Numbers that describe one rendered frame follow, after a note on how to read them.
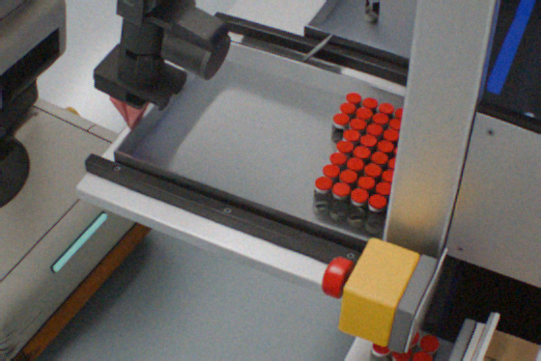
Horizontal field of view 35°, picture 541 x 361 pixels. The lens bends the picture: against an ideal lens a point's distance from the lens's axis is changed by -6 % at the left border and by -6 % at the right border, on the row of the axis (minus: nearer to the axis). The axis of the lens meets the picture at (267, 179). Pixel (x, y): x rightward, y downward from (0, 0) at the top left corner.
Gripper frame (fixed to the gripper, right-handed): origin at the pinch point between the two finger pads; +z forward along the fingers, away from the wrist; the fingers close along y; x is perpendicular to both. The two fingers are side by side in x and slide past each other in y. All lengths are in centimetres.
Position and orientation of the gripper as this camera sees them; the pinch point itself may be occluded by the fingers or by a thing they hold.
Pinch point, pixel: (133, 122)
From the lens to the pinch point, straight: 117.2
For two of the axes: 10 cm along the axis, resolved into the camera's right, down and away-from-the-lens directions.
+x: 4.2, -6.5, 6.3
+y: 8.9, 4.3, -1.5
